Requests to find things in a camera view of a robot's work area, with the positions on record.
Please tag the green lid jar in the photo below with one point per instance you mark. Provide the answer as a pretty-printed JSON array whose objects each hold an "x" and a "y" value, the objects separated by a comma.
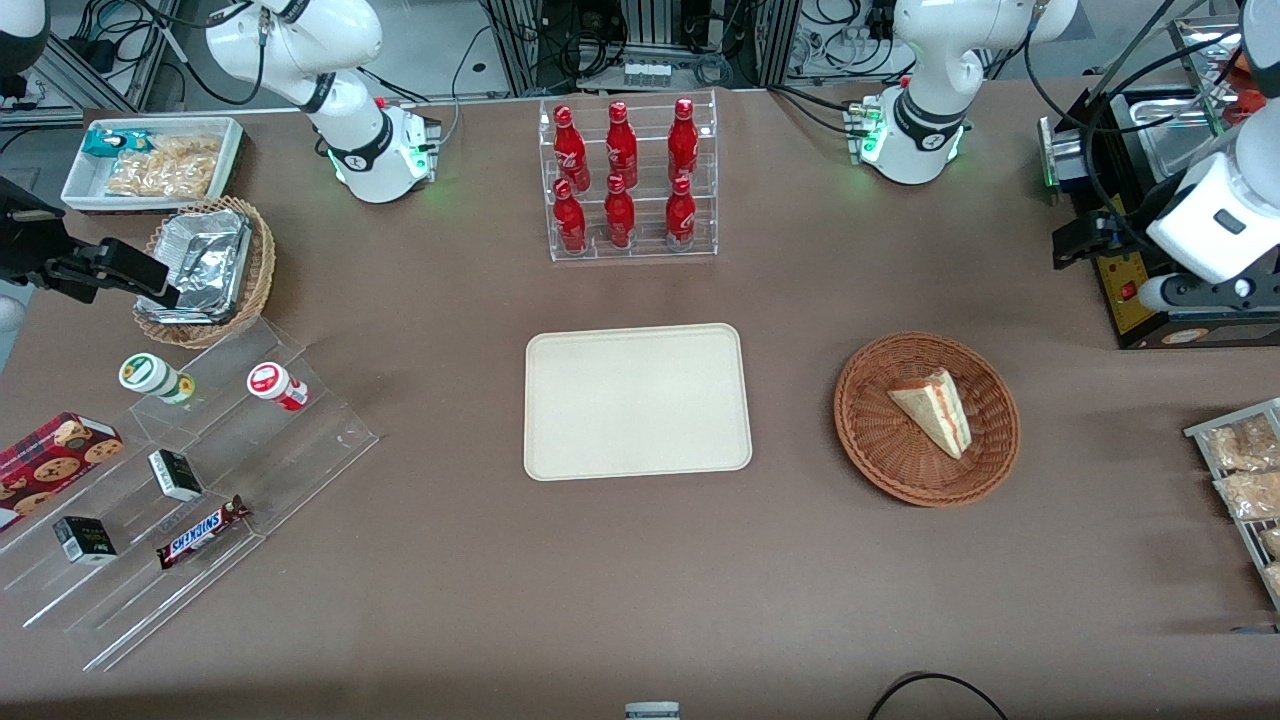
[{"x": 150, "y": 375}]

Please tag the tray of packaged snacks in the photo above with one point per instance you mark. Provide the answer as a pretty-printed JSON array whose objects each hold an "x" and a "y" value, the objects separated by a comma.
[{"x": 1200, "y": 430}]

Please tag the red lid jar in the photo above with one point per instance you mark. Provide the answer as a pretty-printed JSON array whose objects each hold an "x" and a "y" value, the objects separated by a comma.
[{"x": 275, "y": 385}]

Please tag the clear bag of snacks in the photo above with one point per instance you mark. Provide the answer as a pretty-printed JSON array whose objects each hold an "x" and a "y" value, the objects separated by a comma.
[
  {"x": 1274, "y": 580},
  {"x": 1250, "y": 495},
  {"x": 1272, "y": 542},
  {"x": 1240, "y": 445}
]

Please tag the black food warmer machine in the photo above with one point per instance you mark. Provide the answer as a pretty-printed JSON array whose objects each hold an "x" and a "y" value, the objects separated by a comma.
[{"x": 1128, "y": 300}]

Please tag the triangular sandwich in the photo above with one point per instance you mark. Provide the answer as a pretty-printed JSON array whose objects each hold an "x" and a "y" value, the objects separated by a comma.
[{"x": 935, "y": 410}]

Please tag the red cookie box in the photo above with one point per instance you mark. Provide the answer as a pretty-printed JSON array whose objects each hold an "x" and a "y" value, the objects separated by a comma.
[{"x": 50, "y": 460}]

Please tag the small grey device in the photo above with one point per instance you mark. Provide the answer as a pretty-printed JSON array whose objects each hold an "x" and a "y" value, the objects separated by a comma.
[{"x": 652, "y": 711}]

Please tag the white rectangular snack bin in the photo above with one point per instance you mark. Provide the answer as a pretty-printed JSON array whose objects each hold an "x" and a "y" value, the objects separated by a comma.
[{"x": 80, "y": 190}]

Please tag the clear bag of chips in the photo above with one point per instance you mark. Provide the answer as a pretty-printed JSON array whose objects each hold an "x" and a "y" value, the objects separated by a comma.
[{"x": 170, "y": 168}]

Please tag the aluminium foil container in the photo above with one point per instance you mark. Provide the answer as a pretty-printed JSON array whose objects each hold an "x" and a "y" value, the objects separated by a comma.
[{"x": 205, "y": 265}]

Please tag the red sausage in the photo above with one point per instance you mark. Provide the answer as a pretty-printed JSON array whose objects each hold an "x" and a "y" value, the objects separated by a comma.
[
  {"x": 1262, "y": 105},
  {"x": 1262, "y": 60}
]

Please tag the small tan wicker basket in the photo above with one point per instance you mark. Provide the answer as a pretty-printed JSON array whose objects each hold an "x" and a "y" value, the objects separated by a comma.
[{"x": 262, "y": 260}]

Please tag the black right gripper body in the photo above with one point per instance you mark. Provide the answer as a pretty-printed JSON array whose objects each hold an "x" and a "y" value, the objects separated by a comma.
[{"x": 28, "y": 248}]

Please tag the snickers chocolate bar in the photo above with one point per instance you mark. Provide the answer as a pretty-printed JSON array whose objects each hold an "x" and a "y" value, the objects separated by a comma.
[{"x": 200, "y": 533}]

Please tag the aluminium frame rack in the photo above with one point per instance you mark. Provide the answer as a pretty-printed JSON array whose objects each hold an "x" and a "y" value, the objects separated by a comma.
[{"x": 520, "y": 50}]

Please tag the teal snack packet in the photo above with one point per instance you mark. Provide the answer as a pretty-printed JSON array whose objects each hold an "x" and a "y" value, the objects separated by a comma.
[{"x": 105, "y": 143}]

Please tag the small black box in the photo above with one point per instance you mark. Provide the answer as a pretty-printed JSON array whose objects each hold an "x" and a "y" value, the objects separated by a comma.
[
  {"x": 176, "y": 475},
  {"x": 85, "y": 540}
]

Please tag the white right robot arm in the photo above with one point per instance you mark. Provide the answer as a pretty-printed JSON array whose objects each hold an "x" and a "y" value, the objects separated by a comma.
[{"x": 350, "y": 150}]

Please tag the steel warmer pan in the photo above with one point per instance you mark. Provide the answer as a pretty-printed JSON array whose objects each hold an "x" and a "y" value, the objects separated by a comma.
[{"x": 1170, "y": 130}]

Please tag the red soda bottle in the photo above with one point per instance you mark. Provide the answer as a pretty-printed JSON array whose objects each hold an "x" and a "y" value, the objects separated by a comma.
[
  {"x": 621, "y": 145},
  {"x": 619, "y": 220},
  {"x": 570, "y": 225},
  {"x": 680, "y": 220},
  {"x": 570, "y": 150},
  {"x": 683, "y": 140}
]

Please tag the clear acrylic bottle rack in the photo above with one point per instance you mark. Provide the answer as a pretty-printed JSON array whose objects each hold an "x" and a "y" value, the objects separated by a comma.
[{"x": 645, "y": 250}]

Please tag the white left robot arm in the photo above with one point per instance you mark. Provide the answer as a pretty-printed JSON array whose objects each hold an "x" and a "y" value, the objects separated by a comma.
[{"x": 925, "y": 80}]

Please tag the clear acrylic step display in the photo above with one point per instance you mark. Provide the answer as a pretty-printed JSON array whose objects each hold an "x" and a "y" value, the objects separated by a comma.
[{"x": 250, "y": 470}]

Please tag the beige plastic tray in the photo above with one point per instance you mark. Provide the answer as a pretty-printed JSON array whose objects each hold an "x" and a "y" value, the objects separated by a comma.
[{"x": 635, "y": 400}]

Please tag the large brown wicker basket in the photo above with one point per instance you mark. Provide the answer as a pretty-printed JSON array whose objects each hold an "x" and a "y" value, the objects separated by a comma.
[{"x": 880, "y": 440}]

